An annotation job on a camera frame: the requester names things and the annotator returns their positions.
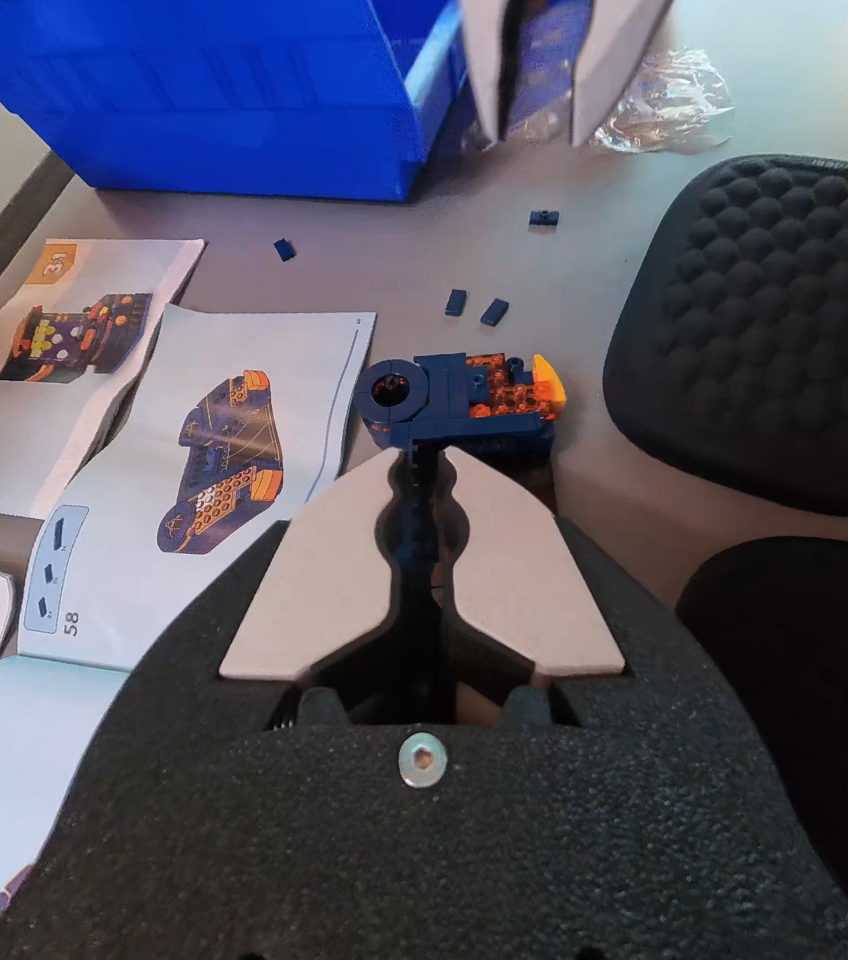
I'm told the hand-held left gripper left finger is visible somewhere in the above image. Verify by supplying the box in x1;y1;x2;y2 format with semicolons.
218;447;413;710

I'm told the blue plastic bin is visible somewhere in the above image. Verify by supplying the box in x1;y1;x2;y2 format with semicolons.
0;0;471;204

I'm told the open instruction booklet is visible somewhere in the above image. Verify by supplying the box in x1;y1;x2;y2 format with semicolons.
0;302;378;960

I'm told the blue orange brick model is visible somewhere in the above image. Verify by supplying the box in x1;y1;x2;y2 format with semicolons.
358;352;569;601

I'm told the black bumpy cushion pad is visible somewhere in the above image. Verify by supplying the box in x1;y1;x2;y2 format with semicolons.
602;153;848;519

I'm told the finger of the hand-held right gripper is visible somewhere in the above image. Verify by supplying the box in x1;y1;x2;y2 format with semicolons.
460;0;524;145
568;0;677;149

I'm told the crumpled clear plastic wrap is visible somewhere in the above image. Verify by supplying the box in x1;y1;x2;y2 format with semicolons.
461;46;737;156

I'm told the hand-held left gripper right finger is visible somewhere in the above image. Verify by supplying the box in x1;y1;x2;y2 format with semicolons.
439;444;627;710

